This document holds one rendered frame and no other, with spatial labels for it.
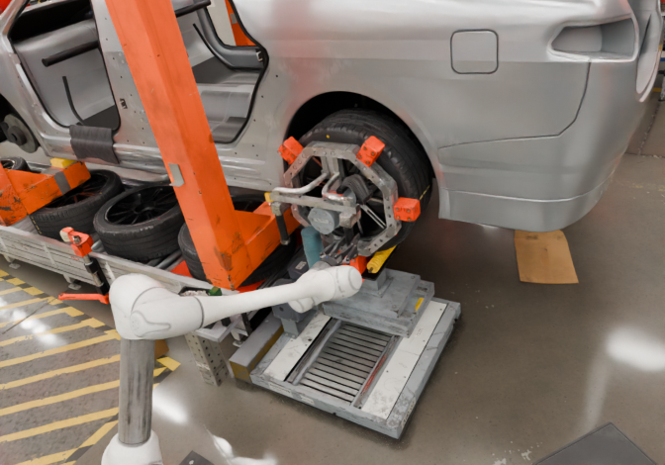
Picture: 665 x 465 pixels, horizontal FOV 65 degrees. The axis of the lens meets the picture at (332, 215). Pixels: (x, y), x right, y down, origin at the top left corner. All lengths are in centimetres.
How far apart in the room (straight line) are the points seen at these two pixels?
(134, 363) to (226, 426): 102
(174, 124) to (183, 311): 85
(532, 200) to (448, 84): 55
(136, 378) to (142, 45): 114
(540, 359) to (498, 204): 88
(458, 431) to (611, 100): 145
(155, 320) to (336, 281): 58
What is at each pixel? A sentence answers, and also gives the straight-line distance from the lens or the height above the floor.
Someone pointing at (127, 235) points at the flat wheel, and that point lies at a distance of 339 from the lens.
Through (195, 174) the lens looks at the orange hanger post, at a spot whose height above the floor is 114.
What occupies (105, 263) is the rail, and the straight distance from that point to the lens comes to 344.
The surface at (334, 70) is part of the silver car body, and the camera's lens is 223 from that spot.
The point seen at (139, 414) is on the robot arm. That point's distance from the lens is 186.
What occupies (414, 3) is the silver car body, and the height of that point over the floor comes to 164.
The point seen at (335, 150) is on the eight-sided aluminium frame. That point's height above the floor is 111.
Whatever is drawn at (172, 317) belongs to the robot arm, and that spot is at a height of 111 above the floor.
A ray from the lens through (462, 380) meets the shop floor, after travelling 265.
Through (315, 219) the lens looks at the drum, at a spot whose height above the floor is 86.
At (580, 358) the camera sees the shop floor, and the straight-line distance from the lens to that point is 280.
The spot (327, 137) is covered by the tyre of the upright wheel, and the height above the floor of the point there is 113.
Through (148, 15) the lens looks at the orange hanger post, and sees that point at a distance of 207.
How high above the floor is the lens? 202
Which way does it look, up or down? 31 degrees down
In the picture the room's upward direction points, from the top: 11 degrees counter-clockwise
